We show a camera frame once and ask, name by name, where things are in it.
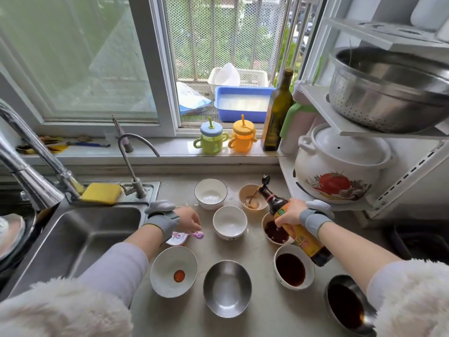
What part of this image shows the white ceramic bowl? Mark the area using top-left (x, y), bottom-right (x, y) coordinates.
top-left (213, 206), bottom-right (248, 241)

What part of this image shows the white plastic bag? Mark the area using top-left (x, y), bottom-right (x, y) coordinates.
top-left (214, 62), bottom-right (241, 87)

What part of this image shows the person's right forearm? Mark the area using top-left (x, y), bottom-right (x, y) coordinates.
top-left (317, 222), bottom-right (407, 302)

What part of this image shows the blue handled tool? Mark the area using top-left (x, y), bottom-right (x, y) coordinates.
top-left (66, 140), bottom-right (111, 149)

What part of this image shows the white ceramic pot lid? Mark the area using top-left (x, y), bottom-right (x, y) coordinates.
top-left (311, 123), bottom-right (393, 165)

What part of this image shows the dark green oil bottle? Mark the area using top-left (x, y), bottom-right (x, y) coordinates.
top-left (260, 68), bottom-right (294, 152)

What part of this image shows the yellow scrubbing tool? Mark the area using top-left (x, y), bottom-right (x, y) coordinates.
top-left (15, 136), bottom-right (69, 155)

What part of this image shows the steel pot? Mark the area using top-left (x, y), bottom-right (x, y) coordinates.
top-left (0, 203), bottom-right (38, 275)

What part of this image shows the chrome kitchen faucet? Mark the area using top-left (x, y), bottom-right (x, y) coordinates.
top-left (0, 99), bottom-right (86, 201)

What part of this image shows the dark soy sauce bottle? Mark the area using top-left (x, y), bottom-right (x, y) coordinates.
top-left (258, 175), bottom-right (334, 267)

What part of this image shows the stainless steel sink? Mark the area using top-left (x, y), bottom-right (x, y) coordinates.
top-left (0, 180), bottom-right (161, 302)

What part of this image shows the grey left wrist tracker band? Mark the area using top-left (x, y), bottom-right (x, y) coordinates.
top-left (143, 199), bottom-right (180, 241)

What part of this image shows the pink and white small spoon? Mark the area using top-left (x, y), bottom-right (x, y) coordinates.
top-left (165, 230), bottom-right (205, 247)

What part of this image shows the grey right wrist tracker band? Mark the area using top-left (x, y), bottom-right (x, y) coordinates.
top-left (299, 199), bottom-right (335, 240)

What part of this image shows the white bowl with dark rim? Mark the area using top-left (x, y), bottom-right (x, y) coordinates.
top-left (194, 178), bottom-right (228, 210)

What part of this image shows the white ceramic pot tomato print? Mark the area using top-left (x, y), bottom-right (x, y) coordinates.
top-left (293, 135), bottom-right (393, 205)

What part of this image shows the small gooseneck filter tap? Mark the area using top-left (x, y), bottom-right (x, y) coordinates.
top-left (117, 133), bottom-right (161, 200)

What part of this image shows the chrome sprayer head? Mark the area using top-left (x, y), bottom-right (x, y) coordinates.
top-left (0, 134), bottom-right (66, 211)

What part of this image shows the white window frame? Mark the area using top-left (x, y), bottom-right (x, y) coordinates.
top-left (0, 0), bottom-right (330, 139)

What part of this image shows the yellow sponge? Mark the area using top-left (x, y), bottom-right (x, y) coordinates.
top-left (80, 183), bottom-right (123, 205)

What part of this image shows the orange sippy cup yellow lid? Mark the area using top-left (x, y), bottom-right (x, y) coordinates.
top-left (228, 114), bottom-right (258, 153)

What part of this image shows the green sippy cup blue lid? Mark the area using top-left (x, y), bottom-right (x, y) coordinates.
top-left (193, 117), bottom-right (229, 155)

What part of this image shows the white metal shelf rack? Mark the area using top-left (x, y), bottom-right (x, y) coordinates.
top-left (278, 0), bottom-right (449, 222)

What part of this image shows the green and white jug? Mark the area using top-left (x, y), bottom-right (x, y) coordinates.
top-left (279, 81), bottom-right (319, 155)

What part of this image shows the white bowl with red mark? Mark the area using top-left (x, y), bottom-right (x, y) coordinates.
top-left (150, 246), bottom-right (199, 299)

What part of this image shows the grey handled brush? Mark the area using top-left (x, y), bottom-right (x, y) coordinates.
top-left (111, 115), bottom-right (134, 154)

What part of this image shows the person's left hand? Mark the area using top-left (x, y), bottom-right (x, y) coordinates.
top-left (174, 207), bottom-right (203, 237)

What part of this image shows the steel bowl with dark sauce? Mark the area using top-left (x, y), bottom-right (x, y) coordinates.
top-left (324, 275), bottom-right (378, 337)

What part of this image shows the blue plastic basin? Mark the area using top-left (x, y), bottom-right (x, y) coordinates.
top-left (214, 85), bottom-right (275, 123)

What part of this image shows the blue and white bag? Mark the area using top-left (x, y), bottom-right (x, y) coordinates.
top-left (176, 81), bottom-right (213, 117)

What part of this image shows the person's left forearm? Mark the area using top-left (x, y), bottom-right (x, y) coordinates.
top-left (78, 224), bottom-right (166, 309)

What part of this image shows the person's right hand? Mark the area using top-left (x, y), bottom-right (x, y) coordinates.
top-left (274, 198), bottom-right (307, 229)

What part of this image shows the small white bowl dark sauce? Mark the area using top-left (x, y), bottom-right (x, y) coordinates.
top-left (261, 212), bottom-right (295, 246)

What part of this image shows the white plastic basket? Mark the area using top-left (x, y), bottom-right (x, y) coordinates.
top-left (207, 67), bottom-right (269, 95)

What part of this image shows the empty steel bowl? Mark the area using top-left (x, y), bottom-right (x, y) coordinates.
top-left (203, 260), bottom-right (253, 319)

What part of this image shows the small beige bowl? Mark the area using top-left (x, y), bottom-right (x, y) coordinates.
top-left (239, 184), bottom-right (269, 210)

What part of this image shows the white bowl with dark sauce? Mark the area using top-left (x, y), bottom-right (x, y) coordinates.
top-left (273, 244), bottom-right (316, 291)

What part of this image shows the grey wrist tracker band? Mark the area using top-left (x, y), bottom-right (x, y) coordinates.
top-left (143, 199), bottom-right (180, 241)
top-left (299, 199), bottom-right (335, 240)

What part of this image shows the black stove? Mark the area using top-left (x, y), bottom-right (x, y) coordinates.
top-left (385, 224), bottom-right (449, 262)

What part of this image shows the steel colander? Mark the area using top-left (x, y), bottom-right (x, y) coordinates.
top-left (328, 46), bottom-right (449, 134)

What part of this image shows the white container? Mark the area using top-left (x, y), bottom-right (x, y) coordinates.
top-left (410, 0), bottom-right (449, 32)

